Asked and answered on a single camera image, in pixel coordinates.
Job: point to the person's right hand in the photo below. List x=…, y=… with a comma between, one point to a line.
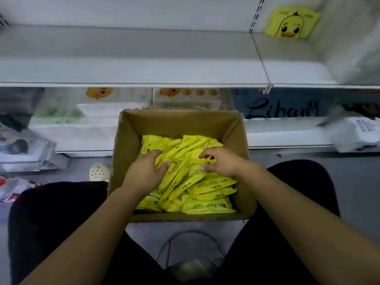
x=228, y=162

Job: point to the person's left hand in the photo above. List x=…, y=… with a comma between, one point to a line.
x=142, y=172

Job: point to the yellow duck packets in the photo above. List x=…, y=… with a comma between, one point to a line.
x=196, y=187

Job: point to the brown cardboard box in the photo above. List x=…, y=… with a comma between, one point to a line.
x=178, y=122

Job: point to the white metal shelf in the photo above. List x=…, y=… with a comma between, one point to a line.
x=130, y=56

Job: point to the person's right forearm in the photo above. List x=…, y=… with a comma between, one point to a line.
x=303, y=228

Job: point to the person's left forearm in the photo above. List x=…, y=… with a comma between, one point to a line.
x=83, y=246

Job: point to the person's left cream clog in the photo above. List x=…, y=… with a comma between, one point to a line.
x=100, y=172

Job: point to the person's black trousers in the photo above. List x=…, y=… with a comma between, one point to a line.
x=53, y=222

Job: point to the green white tissue pack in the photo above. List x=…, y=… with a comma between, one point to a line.
x=56, y=109

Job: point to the MIQI boxes with fruit print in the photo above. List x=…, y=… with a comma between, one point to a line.
x=24, y=148

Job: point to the blue white roll pack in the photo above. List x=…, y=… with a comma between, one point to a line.
x=359, y=133

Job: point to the metal frame stool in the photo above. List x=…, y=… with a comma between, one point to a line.
x=190, y=271

